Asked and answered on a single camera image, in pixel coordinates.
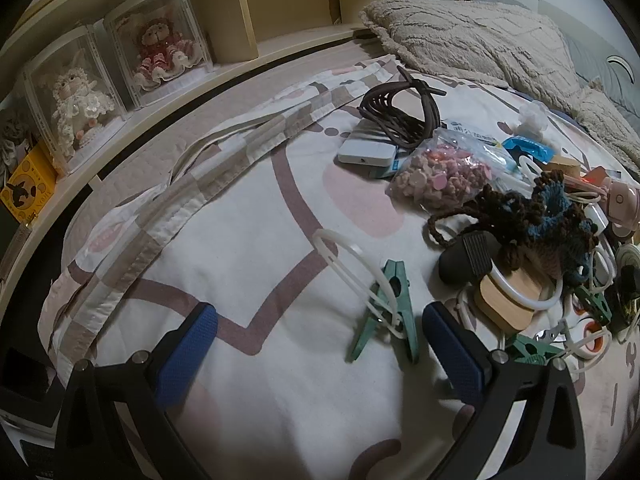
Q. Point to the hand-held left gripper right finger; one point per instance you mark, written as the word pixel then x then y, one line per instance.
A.
pixel 452 355

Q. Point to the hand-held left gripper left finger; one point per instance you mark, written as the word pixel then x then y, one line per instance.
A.
pixel 185 355

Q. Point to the green clothespin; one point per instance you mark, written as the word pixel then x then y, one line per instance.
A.
pixel 387 305
pixel 530 350
pixel 595 305

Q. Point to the round wooden lid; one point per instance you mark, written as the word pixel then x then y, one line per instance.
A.
pixel 505 305

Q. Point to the black brush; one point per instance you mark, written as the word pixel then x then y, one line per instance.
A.
pixel 465 260

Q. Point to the cartoon printed blanket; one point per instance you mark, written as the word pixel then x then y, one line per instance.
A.
pixel 250 260

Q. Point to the white plastic loop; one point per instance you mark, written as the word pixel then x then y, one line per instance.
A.
pixel 332 255

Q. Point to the blue and brown crochet piece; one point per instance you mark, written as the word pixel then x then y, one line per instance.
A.
pixel 530 215

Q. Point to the bag of pink buttons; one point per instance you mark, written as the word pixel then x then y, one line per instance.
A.
pixel 440 175

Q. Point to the white and blue packet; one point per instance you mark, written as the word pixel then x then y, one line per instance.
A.
pixel 500 152

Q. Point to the round cork lid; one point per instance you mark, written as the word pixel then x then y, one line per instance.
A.
pixel 565 165

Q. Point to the white rectangular case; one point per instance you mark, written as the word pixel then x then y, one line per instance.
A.
pixel 365 150

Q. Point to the yellow box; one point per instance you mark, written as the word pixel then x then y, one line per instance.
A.
pixel 27 190

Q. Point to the brown hair claw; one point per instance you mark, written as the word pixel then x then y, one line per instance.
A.
pixel 400 110

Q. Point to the crumpled white plastic bag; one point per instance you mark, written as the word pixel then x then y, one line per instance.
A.
pixel 532 117

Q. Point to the white-dress doll display case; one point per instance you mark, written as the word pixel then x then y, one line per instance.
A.
pixel 75 105

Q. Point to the red-dress doll display case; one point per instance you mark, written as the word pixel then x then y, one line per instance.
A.
pixel 155 45

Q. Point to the grey duvet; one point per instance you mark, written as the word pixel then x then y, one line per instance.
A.
pixel 600 60

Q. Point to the round white hat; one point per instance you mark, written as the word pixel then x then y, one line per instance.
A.
pixel 620 62

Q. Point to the grey headboard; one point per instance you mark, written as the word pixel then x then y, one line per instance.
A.
pixel 560 15

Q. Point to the wooden shelf unit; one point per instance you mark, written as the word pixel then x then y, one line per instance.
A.
pixel 300 0

